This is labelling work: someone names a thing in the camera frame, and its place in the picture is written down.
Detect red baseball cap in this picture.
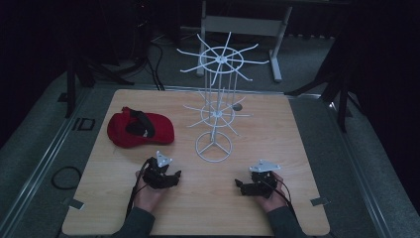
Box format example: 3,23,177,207
106,106,175,149

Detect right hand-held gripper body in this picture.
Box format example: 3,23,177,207
240,159,282,196

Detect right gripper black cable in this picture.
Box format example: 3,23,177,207
261,175,300,222

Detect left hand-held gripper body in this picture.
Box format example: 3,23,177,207
142,150,176,190

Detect black tripod stand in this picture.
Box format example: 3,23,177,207
285,43,361,133
64,39,150,119

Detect grey tape strip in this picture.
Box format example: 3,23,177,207
310,196,331,206
60,197,85,210

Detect black rectangular bracket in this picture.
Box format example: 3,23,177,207
71,117,97,132

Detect white metal table frame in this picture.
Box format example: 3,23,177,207
195,0,295,83

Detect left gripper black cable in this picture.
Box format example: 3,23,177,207
125,158,154,218

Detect person's right hand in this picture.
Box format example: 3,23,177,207
255,172,287,213

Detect person's left hand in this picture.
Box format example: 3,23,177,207
133,158,167,213

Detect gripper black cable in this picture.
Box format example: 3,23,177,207
261,175,300,222
125,158,154,218

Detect white wire hat rack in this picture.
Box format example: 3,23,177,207
176,31,270,164

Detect black floor cables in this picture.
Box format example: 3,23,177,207
145,39,166,91

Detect black cable loop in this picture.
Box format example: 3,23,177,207
51,166,83,190

